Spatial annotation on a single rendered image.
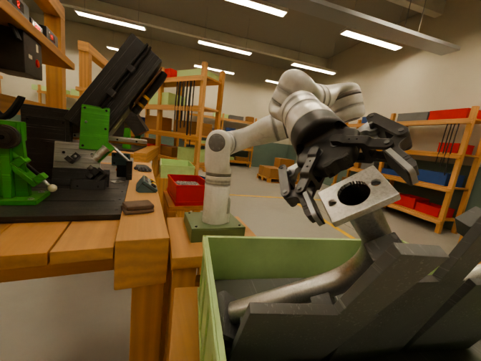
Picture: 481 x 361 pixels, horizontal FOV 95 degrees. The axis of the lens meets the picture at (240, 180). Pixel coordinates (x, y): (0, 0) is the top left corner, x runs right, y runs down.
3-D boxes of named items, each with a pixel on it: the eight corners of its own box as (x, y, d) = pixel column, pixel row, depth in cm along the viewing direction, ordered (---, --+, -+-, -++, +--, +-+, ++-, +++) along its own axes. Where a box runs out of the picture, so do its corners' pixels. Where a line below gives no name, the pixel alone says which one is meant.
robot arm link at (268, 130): (288, 140, 78) (286, 137, 69) (218, 159, 86) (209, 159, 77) (281, 114, 78) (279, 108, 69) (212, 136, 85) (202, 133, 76)
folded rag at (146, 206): (124, 215, 75) (124, 207, 75) (119, 208, 81) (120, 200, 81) (154, 213, 81) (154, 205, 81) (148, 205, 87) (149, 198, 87)
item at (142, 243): (149, 179, 200) (151, 162, 198) (167, 283, 67) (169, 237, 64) (132, 178, 195) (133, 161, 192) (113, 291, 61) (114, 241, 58)
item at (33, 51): (44, 81, 100) (42, 45, 97) (26, 73, 85) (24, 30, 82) (7, 74, 95) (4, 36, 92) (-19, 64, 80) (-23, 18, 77)
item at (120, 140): (146, 144, 139) (147, 139, 139) (147, 146, 125) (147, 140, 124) (70, 137, 123) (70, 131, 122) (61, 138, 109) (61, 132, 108)
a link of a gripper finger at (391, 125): (363, 116, 27) (391, 138, 23) (379, 107, 27) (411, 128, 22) (369, 132, 29) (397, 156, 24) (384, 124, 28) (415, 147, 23)
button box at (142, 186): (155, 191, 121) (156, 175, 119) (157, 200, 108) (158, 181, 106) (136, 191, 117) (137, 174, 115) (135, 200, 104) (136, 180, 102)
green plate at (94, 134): (110, 154, 113) (112, 113, 115) (108, 151, 106) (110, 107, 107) (83, 151, 109) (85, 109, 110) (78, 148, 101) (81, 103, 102)
